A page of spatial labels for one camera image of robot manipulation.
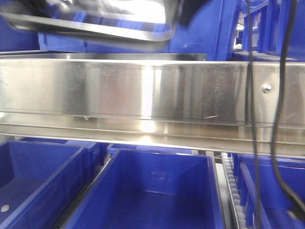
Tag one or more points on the silver metal tray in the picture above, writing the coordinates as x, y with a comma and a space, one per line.
139, 24

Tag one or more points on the blue lower middle bin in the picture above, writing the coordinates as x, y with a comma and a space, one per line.
149, 190

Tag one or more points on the large blue upper bin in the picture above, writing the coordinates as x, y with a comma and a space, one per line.
205, 26

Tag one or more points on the blue lower left bin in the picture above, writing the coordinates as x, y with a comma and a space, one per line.
38, 181

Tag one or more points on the blue upper right bin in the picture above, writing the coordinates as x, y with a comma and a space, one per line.
269, 22

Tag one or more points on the blue lower right bin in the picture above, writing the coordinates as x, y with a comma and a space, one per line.
275, 205

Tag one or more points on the blue upper left bin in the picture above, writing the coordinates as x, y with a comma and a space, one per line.
14, 40

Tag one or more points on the stainless steel shelf rail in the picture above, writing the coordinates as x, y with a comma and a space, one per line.
167, 103

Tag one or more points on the steel bolt on rail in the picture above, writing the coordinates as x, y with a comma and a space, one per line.
266, 88

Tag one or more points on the roller track rail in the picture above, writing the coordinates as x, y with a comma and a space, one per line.
238, 210

